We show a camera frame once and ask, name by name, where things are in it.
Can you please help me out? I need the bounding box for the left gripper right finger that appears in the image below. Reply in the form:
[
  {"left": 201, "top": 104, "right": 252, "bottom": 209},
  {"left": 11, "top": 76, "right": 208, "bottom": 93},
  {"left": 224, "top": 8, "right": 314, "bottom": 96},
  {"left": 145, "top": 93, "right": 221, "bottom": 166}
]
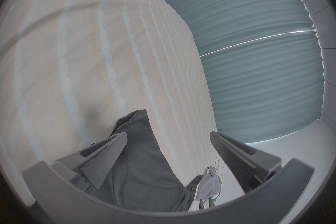
[{"left": 209, "top": 131, "right": 283, "bottom": 195}]

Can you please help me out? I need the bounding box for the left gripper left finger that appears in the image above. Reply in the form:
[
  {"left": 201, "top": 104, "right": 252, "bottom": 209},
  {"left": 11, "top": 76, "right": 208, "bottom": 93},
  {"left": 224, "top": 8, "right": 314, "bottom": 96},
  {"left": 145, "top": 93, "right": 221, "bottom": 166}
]
[{"left": 54, "top": 132, "right": 128, "bottom": 191}]

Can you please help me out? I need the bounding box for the black T-shirt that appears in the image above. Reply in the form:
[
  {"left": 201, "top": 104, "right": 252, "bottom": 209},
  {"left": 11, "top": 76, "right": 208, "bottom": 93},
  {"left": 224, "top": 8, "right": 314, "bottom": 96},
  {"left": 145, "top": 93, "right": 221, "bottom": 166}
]
[{"left": 87, "top": 110, "right": 203, "bottom": 212}]

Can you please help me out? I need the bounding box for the pile of clothes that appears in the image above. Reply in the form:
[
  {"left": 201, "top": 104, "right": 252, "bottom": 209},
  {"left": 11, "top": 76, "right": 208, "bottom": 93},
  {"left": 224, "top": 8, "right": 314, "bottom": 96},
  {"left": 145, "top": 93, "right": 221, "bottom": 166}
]
[{"left": 195, "top": 166, "right": 223, "bottom": 210}]

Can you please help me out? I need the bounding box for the bed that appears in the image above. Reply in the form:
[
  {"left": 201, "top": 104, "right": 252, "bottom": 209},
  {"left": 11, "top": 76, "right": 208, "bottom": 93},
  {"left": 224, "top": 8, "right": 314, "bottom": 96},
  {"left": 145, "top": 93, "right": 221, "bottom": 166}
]
[{"left": 0, "top": 0, "right": 238, "bottom": 211}]

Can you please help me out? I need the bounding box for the white printed pillow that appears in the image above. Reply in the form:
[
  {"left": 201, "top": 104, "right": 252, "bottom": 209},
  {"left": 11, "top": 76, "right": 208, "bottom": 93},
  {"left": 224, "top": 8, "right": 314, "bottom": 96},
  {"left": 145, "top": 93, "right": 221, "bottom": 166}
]
[{"left": 213, "top": 156, "right": 227, "bottom": 180}]

